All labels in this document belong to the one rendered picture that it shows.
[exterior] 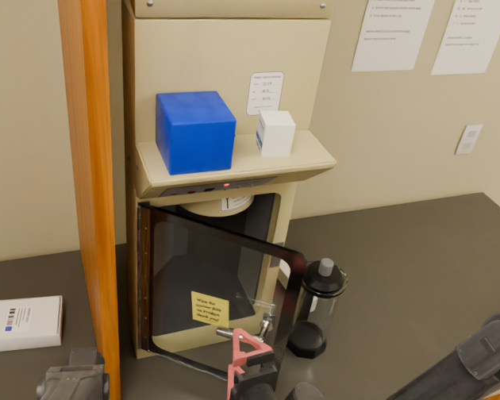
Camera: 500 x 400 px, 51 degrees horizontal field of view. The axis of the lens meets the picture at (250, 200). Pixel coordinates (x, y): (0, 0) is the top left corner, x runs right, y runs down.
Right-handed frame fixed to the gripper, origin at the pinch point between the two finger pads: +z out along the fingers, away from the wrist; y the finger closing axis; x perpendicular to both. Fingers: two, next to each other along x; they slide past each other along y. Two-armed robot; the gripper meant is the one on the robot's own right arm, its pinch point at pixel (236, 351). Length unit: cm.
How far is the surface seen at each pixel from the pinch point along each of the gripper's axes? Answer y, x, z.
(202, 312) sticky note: -2.9, 1.9, 12.5
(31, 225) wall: -18, 31, 66
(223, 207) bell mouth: 13.0, -5.2, 23.9
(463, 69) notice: 20, -96, 63
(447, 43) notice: 29, -87, 63
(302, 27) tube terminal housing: 49, -15, 22
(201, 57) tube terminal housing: 44.8, 1.7, 22.0
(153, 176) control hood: 30.7, 11.6, 12.1
